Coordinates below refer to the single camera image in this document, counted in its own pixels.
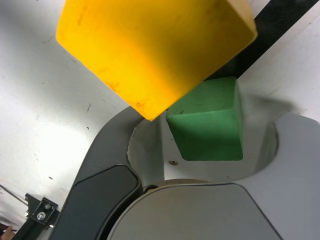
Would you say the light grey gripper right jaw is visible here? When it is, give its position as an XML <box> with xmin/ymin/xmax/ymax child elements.
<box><xmin>107</xmin><ymin>111</ymin><xmax>320</xmax><ymax>240</ymax></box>

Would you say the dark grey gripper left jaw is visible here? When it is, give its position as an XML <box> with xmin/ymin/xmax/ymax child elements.
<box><xmin>51</xmin><ymin>106</ymin><xmax>166</xmax><ymax>240</ymax></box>

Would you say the green cube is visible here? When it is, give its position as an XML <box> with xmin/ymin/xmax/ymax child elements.
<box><xmin>165</xmin><ymin>76</ymin><xmax>244</xmax><ymax>162</ymax></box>

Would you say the yellow cube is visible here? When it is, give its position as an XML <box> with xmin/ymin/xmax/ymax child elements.
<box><xmin>55</xmin><ymin>0</ymin><xmax>258</xmax><ymax>122</ymax></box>

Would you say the black tape square outline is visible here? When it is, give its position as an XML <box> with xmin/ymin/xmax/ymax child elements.
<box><xmin>204</xmin><ymin>0</ymin><xmax>309</xmax><ymax>81</ymax></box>

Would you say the black metal bracket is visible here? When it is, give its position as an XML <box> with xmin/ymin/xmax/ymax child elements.
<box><xmin>13</xmin><ymin>192</ymin><xmax>60</xmax><ymax>240</ymax></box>

